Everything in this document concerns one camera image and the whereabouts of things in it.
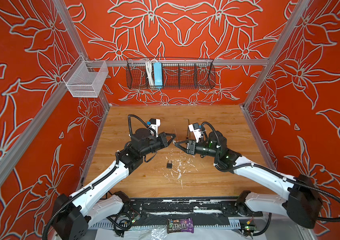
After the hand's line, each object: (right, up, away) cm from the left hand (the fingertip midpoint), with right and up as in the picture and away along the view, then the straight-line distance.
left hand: (176, 135), depth 68 cm
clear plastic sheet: (-11, -45, -1) cm, 47 cm away
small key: (-1, -3, 0) cm, 3 cm away
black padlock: (-3, -20, +19) cm, 28 cm away
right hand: (-1, -5, -1) cm, 5 cm away
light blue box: (-10, +35, +21) cm, 42 cm away
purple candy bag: (+1, -42, -1) cm, 42 cm away
